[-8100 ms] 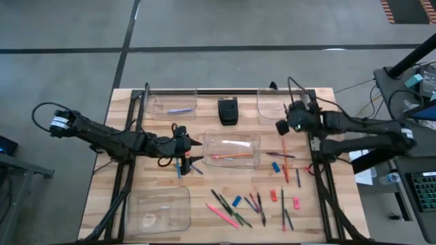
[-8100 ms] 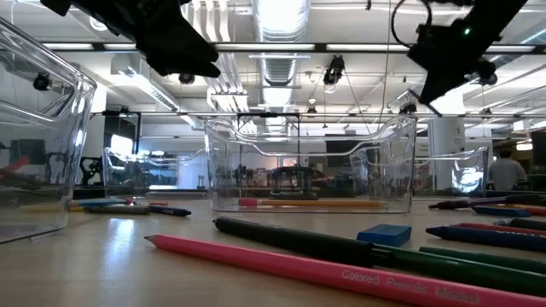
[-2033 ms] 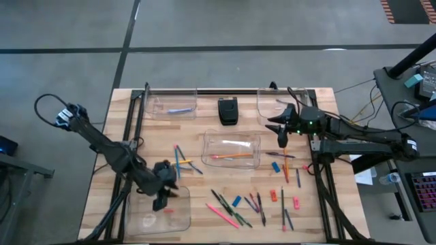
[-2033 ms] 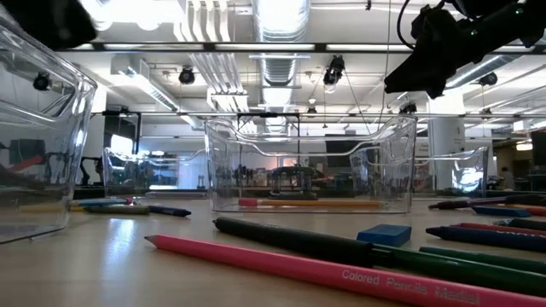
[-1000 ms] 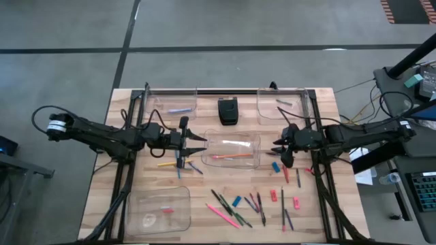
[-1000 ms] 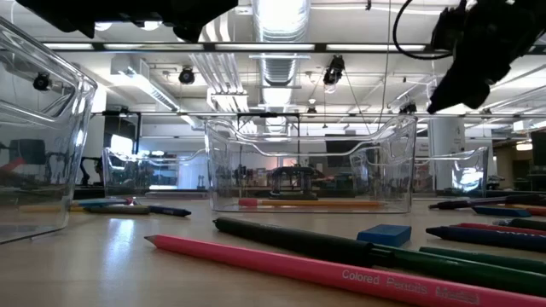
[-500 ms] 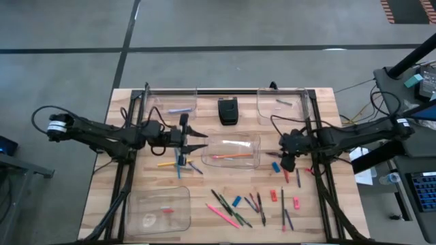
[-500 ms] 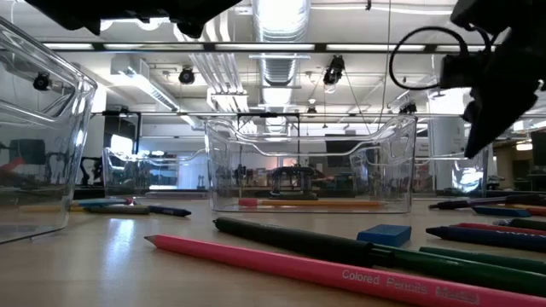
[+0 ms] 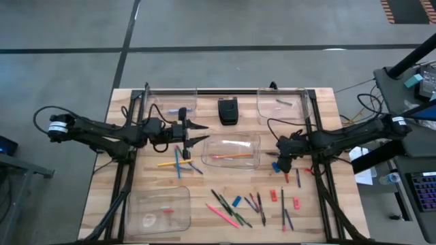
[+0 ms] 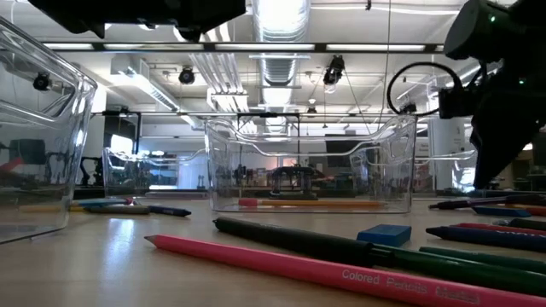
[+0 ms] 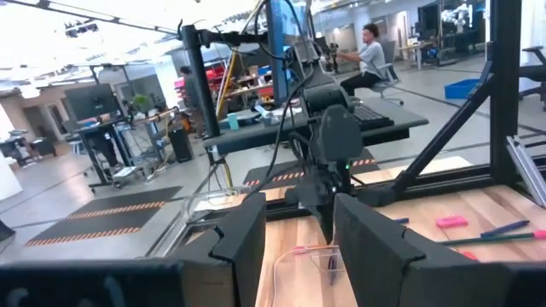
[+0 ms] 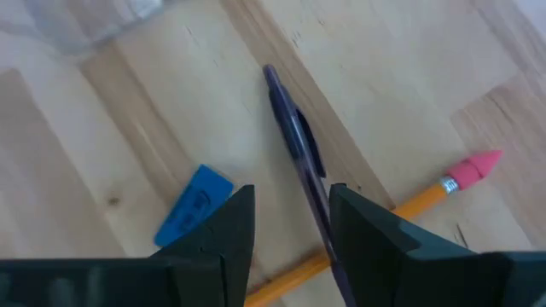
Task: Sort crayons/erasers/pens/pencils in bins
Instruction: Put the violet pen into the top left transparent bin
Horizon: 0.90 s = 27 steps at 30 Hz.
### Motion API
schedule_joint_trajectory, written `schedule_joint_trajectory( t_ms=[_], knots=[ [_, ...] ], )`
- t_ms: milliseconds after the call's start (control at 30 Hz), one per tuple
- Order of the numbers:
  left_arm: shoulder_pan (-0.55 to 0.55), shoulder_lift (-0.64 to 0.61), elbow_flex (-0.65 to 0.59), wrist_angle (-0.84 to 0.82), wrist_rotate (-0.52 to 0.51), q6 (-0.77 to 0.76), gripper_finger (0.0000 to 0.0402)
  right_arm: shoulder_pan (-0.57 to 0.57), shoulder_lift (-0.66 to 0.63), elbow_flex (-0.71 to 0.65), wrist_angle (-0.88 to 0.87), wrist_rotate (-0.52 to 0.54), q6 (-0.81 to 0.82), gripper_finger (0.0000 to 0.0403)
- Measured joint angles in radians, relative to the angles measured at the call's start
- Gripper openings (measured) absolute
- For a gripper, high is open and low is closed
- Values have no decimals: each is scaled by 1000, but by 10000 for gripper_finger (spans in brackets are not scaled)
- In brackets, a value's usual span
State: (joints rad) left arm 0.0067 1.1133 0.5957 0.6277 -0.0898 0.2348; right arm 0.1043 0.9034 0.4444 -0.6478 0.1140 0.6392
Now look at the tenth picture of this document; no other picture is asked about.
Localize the blue pencil with red end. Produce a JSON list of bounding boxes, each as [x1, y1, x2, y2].
[[71, 197, 134, 208]]

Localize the white ceiling pipe bundle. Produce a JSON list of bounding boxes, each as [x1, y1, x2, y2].
[[189, 42, 251, 114]]

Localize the black background rig frame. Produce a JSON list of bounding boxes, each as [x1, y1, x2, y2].
[[101, 109, 142, 155]]

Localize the lit white screen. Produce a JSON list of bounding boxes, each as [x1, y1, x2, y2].
[[109, 134, 134, 155]]

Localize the pink colored pencil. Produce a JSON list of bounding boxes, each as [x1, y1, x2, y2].
[[143, 233, 546, 307]]

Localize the dark blue pen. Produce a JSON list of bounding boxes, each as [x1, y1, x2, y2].
[[148, 205, 193, 217]]

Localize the black pen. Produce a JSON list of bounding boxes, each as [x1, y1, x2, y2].
[[493, 217, 546, 232]]

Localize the blue crayon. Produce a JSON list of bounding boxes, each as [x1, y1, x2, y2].
[[425, 225, 546, 253]]

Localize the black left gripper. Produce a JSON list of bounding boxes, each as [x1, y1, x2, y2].
[[27, 0, 247, 42]]

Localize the green pen with dark cap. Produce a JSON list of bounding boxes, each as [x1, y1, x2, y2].
[[212, 216, 546, 298]]

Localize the black monitor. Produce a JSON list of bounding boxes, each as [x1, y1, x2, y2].
[[324, 133, 375, 168]]

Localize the silver ventilation duct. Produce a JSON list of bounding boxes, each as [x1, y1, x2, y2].
[[250, 0, 312, 134]]

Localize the red-orange eraser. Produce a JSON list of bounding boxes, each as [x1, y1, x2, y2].
[[0, 156, 25, 172]]

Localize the white column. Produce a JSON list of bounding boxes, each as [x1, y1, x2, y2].
[[428, 117, 467, 191]]

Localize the purple pen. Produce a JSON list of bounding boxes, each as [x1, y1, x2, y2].
[[427, 194, 546, 211]]

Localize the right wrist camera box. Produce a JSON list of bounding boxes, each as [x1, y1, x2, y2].
[[438, 83, 474, 119]]

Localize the yellow pencil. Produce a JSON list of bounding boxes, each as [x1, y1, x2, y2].
[[19, 205, 89, 213]]

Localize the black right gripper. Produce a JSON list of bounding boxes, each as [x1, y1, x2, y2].
[[471, 42, 546, 189]]

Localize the clear plastic bin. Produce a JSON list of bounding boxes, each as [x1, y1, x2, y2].
[[349, 147, 478, 195], [101, 147, 210, 200], [204, 113, 418, 214], [0, 15, 98, 245]]

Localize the green marker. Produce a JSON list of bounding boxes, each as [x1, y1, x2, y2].
[[418, 245, 546, 275]]

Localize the black plastic device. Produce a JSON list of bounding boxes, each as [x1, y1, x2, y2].
[[269, 165, 319, 200]]

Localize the blue eraser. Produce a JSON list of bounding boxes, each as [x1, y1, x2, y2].
[[356, 223, 413, 248], [472, 206, 532, 218]]

